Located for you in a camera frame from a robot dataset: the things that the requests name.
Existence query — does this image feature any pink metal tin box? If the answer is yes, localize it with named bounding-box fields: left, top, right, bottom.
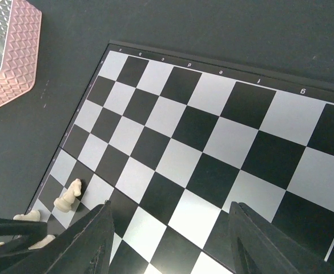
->
left=0, top=1, right=42, bottom=107

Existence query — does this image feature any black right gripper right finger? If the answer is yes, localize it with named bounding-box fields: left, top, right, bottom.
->
left=228, top=202, right=334, bottom=273

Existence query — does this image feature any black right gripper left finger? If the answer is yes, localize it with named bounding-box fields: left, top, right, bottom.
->
left=1, top=200, right=114, bottom=273

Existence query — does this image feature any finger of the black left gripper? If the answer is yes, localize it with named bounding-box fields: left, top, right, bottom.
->
left=0, top=218, right=47, bottom=236
left=0, top=235, right=45, bottom=259

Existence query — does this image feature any black and white chessboard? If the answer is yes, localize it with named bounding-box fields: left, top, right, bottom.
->
left=30, top=43, right=334, bottom=273

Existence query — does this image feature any white knight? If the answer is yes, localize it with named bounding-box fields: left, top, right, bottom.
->
left=54, top=179, right=82, bottom=213

